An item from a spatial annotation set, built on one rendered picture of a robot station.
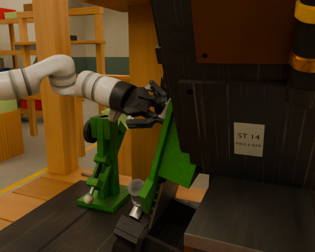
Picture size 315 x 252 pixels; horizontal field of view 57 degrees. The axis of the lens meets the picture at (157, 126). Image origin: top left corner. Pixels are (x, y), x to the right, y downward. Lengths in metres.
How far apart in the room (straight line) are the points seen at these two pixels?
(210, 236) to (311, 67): 0.23
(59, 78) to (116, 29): 11.34
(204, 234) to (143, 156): 0.65
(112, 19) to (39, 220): 11.51
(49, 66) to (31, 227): 0.43
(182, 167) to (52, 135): 0.75
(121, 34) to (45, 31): 10.83
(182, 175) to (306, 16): 0.36
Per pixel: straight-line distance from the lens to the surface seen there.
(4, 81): 0.77
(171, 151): 0.57
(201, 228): 0.41
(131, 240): 0.68
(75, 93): 0.76
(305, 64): 0.35
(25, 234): 0.87
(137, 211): 0.70
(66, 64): 0.77
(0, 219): 1.01
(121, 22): 12.01
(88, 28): 12.78
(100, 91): 0.70
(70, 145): 1.23
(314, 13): 0.33
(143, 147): 1.01
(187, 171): 0.57
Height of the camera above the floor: 1.35
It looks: 14 degrees down
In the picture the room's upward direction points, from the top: straight up
